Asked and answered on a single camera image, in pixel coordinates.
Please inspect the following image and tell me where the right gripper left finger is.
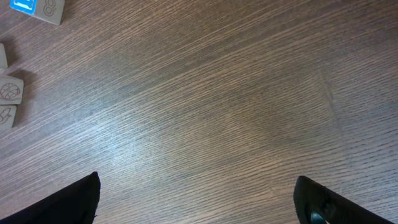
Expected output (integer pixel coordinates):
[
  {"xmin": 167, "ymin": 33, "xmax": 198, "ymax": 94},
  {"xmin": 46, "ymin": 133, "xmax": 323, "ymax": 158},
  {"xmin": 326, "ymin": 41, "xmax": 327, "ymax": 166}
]
[{"xmin": 1, "ymin": 172, "xmax": 101, "ymax": 224}]

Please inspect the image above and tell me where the blue D wooden block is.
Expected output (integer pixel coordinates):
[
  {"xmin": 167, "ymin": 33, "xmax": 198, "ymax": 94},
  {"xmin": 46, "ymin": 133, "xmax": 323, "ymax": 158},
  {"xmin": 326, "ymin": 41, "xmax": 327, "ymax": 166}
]
[{"xmin": 0, "ymin": 43, "xmax": 8, "ymax": 69}]

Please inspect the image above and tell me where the red framed I block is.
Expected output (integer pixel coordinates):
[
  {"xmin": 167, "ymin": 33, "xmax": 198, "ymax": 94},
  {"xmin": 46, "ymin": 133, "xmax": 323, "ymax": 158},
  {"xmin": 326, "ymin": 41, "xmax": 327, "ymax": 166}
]
[{"xmin": 0, "ymin": 105, "xmax": 17, "ymax": 131}]

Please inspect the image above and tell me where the yellow wooden block centre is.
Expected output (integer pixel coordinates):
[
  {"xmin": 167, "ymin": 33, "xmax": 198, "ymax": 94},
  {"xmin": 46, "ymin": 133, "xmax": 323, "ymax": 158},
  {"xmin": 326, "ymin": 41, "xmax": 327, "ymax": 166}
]
[{"xmin": 1, "ymin": 75, "xmax": 24, "ymax": 105}]

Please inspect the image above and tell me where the blue symbol wooden block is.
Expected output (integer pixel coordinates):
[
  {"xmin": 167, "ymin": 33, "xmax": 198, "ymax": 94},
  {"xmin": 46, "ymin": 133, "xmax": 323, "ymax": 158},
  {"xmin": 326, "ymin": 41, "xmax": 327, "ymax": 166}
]
[{"xmin": 10, "ymin": 0, "xmax": 65, "ymax": 26}]

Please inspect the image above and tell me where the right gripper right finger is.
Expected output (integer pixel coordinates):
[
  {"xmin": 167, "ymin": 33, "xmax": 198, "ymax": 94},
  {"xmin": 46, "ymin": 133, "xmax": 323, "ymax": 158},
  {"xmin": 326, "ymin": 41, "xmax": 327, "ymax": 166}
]
[{"xmin": 293, "ymin": 175, "xmax": 392, "ymax": 224}]

